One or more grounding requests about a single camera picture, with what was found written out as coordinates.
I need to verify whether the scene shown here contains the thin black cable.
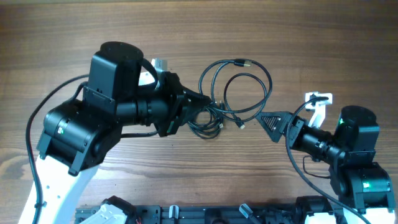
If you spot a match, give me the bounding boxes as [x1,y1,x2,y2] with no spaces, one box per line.
[186,105,225,140]

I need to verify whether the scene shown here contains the thick black cable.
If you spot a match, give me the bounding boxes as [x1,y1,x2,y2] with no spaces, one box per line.
[198,58,274,115]

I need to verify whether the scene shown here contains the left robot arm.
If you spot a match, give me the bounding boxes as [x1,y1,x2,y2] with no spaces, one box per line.
[19,41,211,223]

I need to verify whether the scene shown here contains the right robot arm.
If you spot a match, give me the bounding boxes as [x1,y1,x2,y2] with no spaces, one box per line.
[256,103,396,223]

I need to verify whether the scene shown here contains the left camera cable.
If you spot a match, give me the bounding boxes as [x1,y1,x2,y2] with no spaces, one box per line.
[25,73,91,224]

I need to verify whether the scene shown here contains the black mounting rail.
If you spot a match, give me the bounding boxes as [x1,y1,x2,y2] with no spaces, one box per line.
[74,203,352,224]

